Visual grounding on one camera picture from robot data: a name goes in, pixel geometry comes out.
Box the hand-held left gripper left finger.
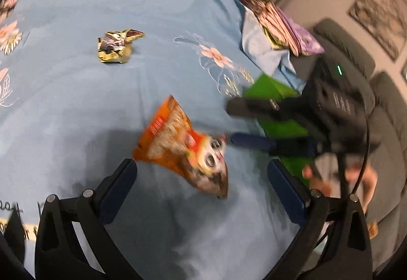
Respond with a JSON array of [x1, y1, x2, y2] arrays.
[[35, 158, 140, 280]]

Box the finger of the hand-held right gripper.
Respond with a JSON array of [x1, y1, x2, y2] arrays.
[[230, 132, 325, 158], [227, 97, 311, 120]]

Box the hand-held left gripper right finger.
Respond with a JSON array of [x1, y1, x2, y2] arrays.
[[264, 159, 372, 280]]

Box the green box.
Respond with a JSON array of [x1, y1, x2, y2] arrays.
[[243, 74, 318, 187]]

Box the orange cartoon-face snack bag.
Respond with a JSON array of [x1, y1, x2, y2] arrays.
[[132, 95, 229, 199]]

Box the person's right hand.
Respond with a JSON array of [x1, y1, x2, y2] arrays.
[[301, 163, 379, 214]]

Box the grey sofa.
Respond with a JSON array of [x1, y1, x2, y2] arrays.
[[291, 19, 407, 271]]

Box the folded light blue cloth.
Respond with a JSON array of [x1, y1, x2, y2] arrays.
[[240, 6, 306, 90]]

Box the stack of pink purple packets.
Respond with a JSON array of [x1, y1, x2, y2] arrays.
[[240, 0, 325, 56]]

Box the light blue floral bedsheet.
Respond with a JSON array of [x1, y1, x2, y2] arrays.
[[0, 0, 318, 280]]

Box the yellow crumpled snack bag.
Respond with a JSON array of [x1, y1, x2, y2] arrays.
[[97, 29, 145, 64]]

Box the black cable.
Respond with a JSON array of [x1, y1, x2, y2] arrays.
[[337, 108, 372, 214]]

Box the framed wall picture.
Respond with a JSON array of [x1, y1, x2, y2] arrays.
[[348, 0, 407, 61]]

